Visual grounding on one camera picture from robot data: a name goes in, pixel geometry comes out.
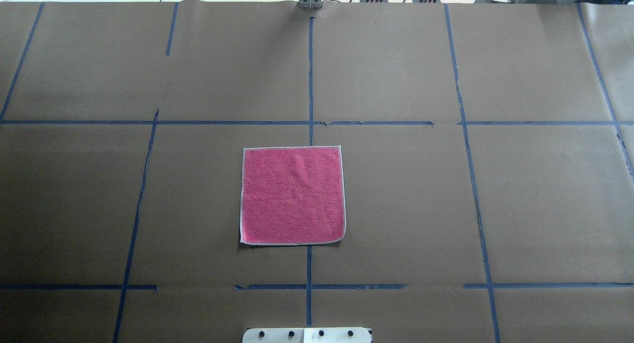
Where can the pink towel with grey back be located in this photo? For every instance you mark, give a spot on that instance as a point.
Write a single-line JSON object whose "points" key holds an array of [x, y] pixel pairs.
{"points": [[292, 196]]}

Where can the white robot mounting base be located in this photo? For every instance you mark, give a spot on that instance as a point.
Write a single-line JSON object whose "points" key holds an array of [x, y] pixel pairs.
{"points": [[308, 335]]}

